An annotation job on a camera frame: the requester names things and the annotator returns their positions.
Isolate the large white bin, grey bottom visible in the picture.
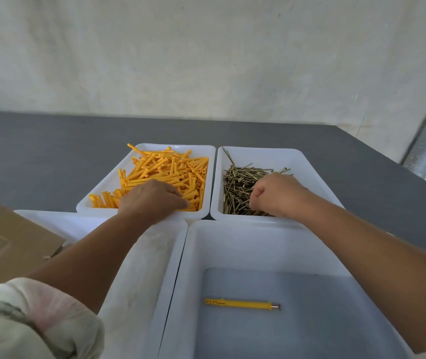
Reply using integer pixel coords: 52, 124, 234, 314
158, 220, 416, 359

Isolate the person's right forearm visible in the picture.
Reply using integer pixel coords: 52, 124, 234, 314
296, 190, 426, 354

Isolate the large white plastic bin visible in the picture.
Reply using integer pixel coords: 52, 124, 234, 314
14, 209, 189, 359

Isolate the white tray holding brass screws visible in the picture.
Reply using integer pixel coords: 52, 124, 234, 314
210, 146, 345, 223

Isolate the brown cardboard box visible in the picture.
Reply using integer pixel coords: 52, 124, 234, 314
0, 196, 66, 300

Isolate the person's left hand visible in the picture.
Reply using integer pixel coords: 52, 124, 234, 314
117, 179, 190, 228

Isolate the person's left forearm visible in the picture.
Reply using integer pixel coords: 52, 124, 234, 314
26, 211, 150, 315

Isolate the white tray holding orange plugs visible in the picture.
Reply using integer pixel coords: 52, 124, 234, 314
76, 143, 216, 221

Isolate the pale rolled-up sleeve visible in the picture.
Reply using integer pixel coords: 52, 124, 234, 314
0, 277, 105, 359

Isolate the pile of brass screws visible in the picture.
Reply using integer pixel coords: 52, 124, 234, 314
222, 147, 292, 216

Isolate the pile of orange wall plugs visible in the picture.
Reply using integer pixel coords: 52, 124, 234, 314
88, 143, 210, 212

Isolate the orange plug with inserted screw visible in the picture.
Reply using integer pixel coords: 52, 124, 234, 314
204, 298, 281, 311

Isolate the person's right hand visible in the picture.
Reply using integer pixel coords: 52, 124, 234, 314
249, 173, 313, 218

